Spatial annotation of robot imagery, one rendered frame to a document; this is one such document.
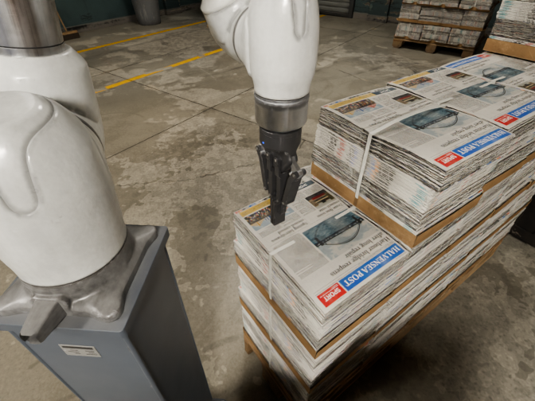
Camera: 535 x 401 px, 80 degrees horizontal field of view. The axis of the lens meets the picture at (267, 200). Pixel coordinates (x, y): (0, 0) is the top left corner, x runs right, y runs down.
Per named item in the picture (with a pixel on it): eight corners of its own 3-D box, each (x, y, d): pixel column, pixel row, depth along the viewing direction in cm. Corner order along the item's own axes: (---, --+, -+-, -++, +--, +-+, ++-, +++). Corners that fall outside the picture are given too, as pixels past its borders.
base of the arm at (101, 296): (-29, 342, 42) (-57, 321, 39) (64, 225, 59) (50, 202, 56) (104, 352, 41) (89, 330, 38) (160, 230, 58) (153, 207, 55)
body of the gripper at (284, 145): (313, 126, 54) (308, 170, 60) (283, 108, 60) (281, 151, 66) (278, 138, 51) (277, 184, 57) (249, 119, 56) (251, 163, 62)
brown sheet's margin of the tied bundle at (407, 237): (361, 212, 86) (365, 200, 83) (427, 177, 98) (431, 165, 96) (411, 249, 76) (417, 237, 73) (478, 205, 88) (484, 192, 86)
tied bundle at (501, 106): (368, 145, 114) (383, 81, 99) (419, 125, 127) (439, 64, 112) (470, 203, 90) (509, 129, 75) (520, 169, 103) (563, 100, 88)
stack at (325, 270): (243, 349, 141) (228, 209, 88) (405, 236, 193) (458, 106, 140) (299, 434, 117) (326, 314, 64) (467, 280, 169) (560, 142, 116)
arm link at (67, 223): (1, 307, 40) (-144, 159, 26) (19, 217, 53) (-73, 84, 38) (136, 264, 45) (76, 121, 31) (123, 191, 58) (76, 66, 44)
